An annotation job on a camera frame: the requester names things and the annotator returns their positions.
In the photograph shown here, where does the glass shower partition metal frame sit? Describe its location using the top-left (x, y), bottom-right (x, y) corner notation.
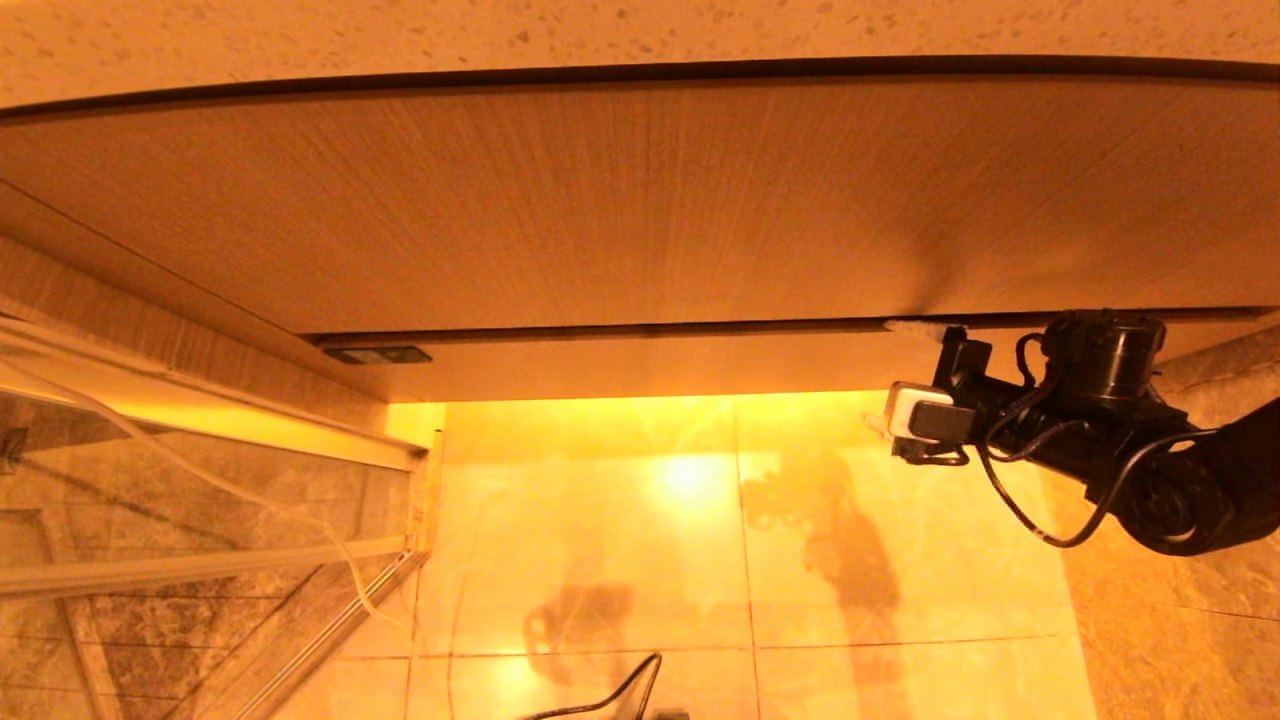
top-left (0, 315), bottom-right (433, 720)

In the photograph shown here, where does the wooden vanity drawer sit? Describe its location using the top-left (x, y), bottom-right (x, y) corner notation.
top-left (315, 305), bottom-right (1280, 403)

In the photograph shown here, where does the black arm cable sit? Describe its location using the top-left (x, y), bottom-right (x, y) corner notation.
top-left (895, 335), bottom-right (1217, 549)

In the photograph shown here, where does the wooden vanity cabinet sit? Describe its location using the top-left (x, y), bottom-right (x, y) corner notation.
top-left (0, 58), bottom-right (1280, 403)

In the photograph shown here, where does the black base cable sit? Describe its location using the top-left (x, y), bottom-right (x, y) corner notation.
top-left (520, 652), bottom-right (663, 720)

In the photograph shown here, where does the thin white cable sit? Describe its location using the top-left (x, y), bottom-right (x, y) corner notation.
top-left (0, 355), bottom-right (413, 633)

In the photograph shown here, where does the speckled stone countertop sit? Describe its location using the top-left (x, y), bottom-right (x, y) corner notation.
top-left (0, 0), bottom-right (1280, 111)

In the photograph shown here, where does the small black sensor switch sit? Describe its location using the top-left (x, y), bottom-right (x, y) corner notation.
top-left (325, 345), bottom-right (433, 364)

